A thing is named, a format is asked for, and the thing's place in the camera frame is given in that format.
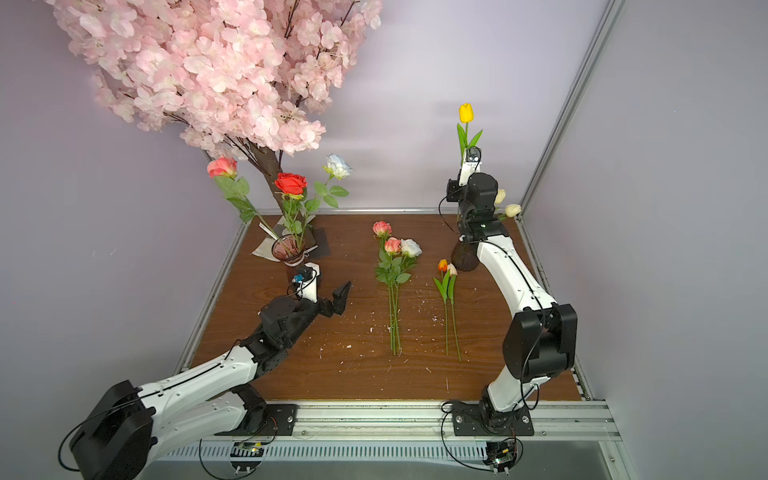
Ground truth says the pink cherry blossom tree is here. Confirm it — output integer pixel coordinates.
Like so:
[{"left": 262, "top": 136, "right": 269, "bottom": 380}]
[{"left": 52, "top": 1, "right": 383, "bottom": 213}]

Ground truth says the yellow tulip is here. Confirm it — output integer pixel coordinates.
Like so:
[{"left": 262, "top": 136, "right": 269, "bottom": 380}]
[{"left": 456, "top": 103, "right": 483, "bottom": 162}]

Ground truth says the right controller board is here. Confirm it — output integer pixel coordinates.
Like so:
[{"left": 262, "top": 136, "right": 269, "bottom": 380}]
[{"left": 483, "top": 437, "right": 524, "bottom": 475}]

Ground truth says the red rose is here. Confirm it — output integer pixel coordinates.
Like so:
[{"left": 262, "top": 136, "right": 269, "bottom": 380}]
[{"left": 275, "top": 173, "right": 319, "bottom": 250}]

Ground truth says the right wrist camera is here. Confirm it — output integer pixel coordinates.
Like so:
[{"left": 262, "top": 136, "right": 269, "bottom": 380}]
[{"left": 458, "top": 146, "right": 482, "bottom": 187}]

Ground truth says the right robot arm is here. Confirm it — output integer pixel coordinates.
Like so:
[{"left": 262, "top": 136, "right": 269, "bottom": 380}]
[{"left": 446, "top": 172, "right": 578, "bottom": 430}]

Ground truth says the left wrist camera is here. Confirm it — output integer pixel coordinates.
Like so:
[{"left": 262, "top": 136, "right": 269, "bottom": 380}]
[{"left": 291, "top": 262, "right": 320, "bottom": 303}]

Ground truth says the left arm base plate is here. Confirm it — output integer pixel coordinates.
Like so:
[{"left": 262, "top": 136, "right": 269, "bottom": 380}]
[{"left": 216, "top": 403, "right": 298, "bottom": 437}]

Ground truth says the orange tulip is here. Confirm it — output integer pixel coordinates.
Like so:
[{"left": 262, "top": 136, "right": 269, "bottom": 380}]
[{"left": 433, "top": 259, "right": 450, "bottom": 352}]

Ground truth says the left controller board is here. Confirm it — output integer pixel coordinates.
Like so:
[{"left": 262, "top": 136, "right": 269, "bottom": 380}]
[{"left": 229, "top": 442, "right": 266, "bottom": 479}]

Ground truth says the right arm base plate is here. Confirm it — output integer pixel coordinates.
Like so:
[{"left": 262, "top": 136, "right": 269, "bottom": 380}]
[{"left": 443, "top": 401, "right": 534, "bottom": 437}]

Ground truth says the dark glass vase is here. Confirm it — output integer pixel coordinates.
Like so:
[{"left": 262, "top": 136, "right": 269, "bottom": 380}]
[
  {"left": 271, "top": 234, "right": 318, "bottom": 280},
  {"left": 451, "top": 239, "right": 480, "bottom": 272}
]

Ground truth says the pink orange rose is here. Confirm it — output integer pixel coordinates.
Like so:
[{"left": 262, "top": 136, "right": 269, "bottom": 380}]
[{"left": 207, "top": 157, "right": 278, "bottom": 240}]

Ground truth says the dark glass vase right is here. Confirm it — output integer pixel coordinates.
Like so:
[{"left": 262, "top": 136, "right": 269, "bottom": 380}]
[{"left": 451, "top": 239, "right": 480, "bottom": 272}]

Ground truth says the white tulip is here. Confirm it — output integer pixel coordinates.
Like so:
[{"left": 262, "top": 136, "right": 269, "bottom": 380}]
[{"left": 503, "top": 204, "right": 522, "bottom": 218}]

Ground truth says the white rose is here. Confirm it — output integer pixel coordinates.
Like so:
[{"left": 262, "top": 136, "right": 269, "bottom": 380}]
[
  {"left": 301, "top": 154, "right": 352, "bottom": 237},
  {"left": 387, "top": 237, "right": 422, "bottom": 355}
]

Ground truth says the aluminium front rail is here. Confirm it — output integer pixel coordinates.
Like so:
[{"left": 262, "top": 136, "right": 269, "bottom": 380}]
[{"left": 128, "top": 400, "right": 622, "bottom": 443}]

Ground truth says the dark glass vase left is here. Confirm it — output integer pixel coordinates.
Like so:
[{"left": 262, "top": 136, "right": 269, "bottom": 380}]
[{"left": 271, "top": 234, "right": 318, "bottom": 280}]

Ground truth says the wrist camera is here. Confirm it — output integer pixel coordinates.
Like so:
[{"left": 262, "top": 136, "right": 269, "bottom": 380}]
[
  {"left": 458, "top": 146, "right": 482, "bottom": 187},
  {"left": 291, "top": 262, "right": 320, "bottom": 303}
]

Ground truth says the beige paper sheet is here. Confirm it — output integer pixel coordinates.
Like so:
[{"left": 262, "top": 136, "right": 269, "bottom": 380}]
[{"left": 251, "top": 216, "right": 287, "bottom": 262}]

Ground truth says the tree base plate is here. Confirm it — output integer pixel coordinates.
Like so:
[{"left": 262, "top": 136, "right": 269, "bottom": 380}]
[{"left": 305, "top": 228, "right": 331, "bottom": 261}]

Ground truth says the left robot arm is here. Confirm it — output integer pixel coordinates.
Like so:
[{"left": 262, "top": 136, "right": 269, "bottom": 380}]
[{"left": 60, "top": 279, "right": 352, "bottom": 479}]

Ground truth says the controller board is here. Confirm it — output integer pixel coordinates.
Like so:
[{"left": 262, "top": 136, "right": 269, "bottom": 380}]
[
  {"left": 229, "top": 442, "right": 266, "bottom": 479},
  {"left": 483, "top": 437, "right": 524, "bottom": 475}
]

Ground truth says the pale pink tulip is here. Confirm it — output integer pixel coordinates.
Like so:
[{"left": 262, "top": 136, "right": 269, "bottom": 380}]
[{"left": 446, "top": 264, "right": 462, "bottom": 361}]

